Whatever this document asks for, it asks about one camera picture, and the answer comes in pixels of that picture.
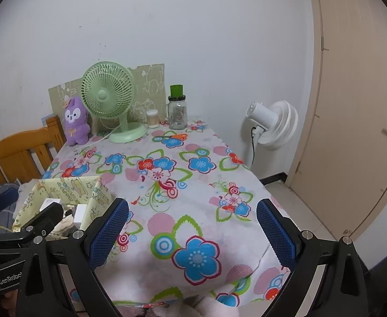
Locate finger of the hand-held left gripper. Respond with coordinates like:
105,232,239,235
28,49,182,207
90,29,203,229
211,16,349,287
0,187,20,235
15,202,64,241

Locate black fan cable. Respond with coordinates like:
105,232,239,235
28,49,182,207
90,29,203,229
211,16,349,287
249,127,258,169

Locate yellow cartoon fabric box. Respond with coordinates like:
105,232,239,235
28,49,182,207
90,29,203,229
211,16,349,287
12,176,114,261

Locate beige patterned board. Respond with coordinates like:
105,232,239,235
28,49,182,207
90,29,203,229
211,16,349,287
48,63,167,129

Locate floral tablecloth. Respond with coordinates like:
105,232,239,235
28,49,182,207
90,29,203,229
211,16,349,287
12,119,300,311

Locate beige door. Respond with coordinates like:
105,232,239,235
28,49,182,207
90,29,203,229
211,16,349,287
286,0,387,268

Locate green desk fan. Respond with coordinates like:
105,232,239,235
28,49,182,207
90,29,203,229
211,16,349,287
81,61,147,144

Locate beige cartoon trinket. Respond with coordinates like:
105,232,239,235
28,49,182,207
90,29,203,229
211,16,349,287
56,216,75,236

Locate purple plush toy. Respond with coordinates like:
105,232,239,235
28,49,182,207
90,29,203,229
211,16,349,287
63,96,91,146

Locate glass jar with green lid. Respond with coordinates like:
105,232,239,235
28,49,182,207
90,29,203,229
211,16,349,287
165,85,188,130

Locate person's left hand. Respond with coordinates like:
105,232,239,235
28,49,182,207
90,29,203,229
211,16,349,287
0,289,20,317

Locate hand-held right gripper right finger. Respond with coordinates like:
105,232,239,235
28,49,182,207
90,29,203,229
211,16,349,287
256,199,369,317

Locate white fan cable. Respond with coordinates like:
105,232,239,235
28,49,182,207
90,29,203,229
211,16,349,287
88,128,122,143

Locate wooden bed headboard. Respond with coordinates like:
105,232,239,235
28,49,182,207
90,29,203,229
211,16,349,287
0,116,66,184

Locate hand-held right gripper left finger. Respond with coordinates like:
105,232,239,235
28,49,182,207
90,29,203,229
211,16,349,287
17,198,130,317

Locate white standing fan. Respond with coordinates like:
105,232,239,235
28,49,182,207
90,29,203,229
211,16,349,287
246,100,299,152

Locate cotton swab container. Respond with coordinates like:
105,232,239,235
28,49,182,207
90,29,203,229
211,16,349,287
146,109,160,129

